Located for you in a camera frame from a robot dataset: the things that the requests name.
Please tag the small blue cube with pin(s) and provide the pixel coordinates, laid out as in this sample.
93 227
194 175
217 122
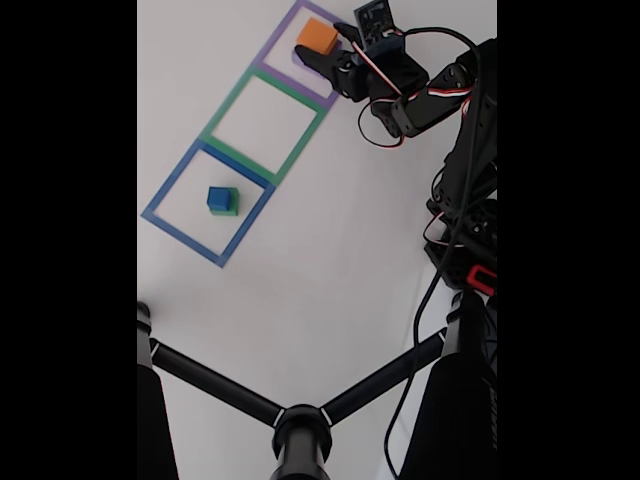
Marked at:
217 197

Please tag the orange block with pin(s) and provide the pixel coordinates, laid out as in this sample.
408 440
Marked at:
317 35

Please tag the purple tape square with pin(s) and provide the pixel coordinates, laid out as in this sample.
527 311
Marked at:
292 86

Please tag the large purple block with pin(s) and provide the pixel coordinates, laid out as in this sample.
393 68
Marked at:
295 60

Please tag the blue tape square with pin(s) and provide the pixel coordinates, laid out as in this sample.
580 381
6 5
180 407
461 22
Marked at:
182 240

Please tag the red clamp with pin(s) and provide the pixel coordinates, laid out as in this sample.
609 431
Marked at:
475 280

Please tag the green tape square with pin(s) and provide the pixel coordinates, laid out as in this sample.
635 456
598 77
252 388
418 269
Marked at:
240 158

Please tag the green cube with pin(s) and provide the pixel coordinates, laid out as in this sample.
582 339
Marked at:
234 202

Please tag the blue camera circuit board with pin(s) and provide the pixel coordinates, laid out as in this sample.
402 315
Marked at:
375 22

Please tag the black tripod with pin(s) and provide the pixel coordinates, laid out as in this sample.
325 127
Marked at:
300 435

